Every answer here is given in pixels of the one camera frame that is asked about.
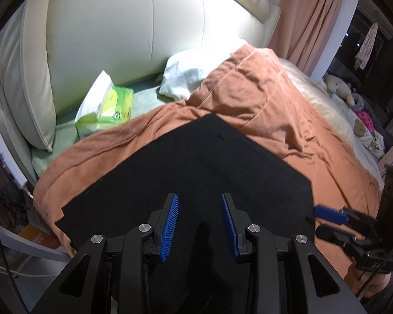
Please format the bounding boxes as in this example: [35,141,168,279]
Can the white pillow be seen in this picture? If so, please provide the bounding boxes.
[159,38,249,101]

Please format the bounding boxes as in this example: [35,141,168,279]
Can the floral hanging garment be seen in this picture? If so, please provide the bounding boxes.
[354,23,379,71]

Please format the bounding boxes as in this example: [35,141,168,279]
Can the black pants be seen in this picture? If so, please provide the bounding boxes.
[55,114,315,314]

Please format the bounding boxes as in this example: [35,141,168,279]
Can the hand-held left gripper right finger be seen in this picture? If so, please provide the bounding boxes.
[220,193,367,314]

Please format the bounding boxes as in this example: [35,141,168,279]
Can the orange book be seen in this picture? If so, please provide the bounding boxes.
[18,224,61,252]

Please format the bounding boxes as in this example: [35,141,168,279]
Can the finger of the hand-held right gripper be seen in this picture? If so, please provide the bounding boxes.
[313,204,380,228]
[314,224,374,248]

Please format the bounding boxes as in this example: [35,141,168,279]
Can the grey plush toy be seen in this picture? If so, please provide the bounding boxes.
[350,93,365,112]

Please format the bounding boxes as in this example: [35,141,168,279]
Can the bear print pillow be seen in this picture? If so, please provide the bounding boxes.
[352,119,385,153]

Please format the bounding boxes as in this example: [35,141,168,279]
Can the orange blanket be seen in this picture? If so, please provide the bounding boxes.
[33,44,385,301]

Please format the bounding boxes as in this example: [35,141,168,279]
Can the beige teddy plush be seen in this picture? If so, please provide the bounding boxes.
[324,74,356,105]

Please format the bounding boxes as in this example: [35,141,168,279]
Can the pink curtain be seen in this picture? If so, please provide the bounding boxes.
[269,0,362,79]

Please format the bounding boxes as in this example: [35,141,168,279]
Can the cream padded headboard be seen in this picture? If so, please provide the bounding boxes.
[0,0,282,153]

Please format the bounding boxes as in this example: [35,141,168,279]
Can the cream bed sheet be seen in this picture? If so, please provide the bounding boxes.
[278,57,384,187]

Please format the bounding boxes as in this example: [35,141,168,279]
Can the green tissue pack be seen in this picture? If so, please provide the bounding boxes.
[75,70,134,139]

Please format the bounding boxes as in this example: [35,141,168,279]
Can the pale green bed sheet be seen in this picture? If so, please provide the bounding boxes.
[31,82,171,177]

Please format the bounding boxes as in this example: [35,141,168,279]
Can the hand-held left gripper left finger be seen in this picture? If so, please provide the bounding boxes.
[29,193,179,314]

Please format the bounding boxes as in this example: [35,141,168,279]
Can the person's right forearm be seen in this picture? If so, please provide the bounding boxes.
[345,265,393,314]

